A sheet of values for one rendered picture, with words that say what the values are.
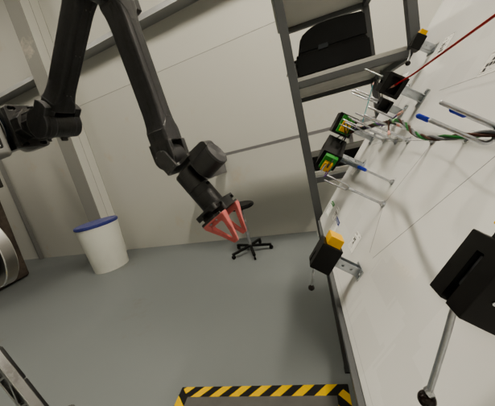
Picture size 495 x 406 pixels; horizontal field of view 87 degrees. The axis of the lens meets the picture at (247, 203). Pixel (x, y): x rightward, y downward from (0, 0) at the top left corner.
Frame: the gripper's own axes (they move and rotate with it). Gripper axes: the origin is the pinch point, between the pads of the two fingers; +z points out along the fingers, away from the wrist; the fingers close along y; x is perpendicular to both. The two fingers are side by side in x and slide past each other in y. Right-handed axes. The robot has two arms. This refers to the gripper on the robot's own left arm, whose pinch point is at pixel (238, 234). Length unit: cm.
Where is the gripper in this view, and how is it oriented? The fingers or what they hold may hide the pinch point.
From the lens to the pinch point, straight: 63.0
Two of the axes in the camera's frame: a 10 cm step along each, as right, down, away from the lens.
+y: 3.4, -2.8, 9.0
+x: -6.8, 5.9, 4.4
